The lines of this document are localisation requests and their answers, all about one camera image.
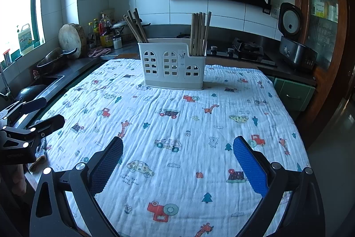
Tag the steel pressure cooker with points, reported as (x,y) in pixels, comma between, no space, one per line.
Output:
(122,24)

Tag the bundle of wooden chopsticks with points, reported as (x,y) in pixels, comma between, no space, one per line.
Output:
(140,34)
(197,37)

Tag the yellow-capped bottle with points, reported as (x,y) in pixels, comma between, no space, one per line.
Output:
(96,31)

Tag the metal cup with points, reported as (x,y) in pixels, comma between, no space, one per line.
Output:
(7,58)

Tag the white detergent jug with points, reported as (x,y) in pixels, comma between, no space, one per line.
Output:
(25,40)

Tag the grey checked cloth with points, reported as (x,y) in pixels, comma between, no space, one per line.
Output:
(40,153)

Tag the white seasoning bag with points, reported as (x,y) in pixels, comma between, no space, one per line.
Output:
(108,13)

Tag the black gas stove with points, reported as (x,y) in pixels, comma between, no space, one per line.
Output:
(249,48)

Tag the round wooden cutting board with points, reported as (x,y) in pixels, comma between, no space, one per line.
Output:
(70,38)

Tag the white plastic utensil holder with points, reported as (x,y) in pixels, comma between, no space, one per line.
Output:
(172,73)

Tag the small white jar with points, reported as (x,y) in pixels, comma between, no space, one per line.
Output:
(117,43)

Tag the black rice cooker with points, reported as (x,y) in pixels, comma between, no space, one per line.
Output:
(294,51)

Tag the steel faucet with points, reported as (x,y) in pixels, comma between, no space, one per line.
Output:
(4,81)

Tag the slim dark bottle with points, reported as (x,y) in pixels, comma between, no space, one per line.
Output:
(90,37)

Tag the steel wok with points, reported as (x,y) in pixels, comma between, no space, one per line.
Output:
(52,59)

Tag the white wall socket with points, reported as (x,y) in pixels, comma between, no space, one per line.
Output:
(275,11)

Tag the green base cabinet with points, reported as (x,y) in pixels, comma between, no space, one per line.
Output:
(294,92)

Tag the pink cloth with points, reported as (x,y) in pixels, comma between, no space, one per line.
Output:
(98,52)

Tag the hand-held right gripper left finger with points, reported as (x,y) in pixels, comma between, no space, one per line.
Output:
(106,164)

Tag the printed blanket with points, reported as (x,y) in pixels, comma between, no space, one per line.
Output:
(177,120)

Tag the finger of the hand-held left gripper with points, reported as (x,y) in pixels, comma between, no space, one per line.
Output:
(33,105)
(52,123)

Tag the black wall plug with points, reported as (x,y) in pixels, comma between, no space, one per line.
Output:
(266,10)

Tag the black pan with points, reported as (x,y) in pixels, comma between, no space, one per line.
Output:
(29,92)

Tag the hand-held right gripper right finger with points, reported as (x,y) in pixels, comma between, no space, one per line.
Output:
(249,167)

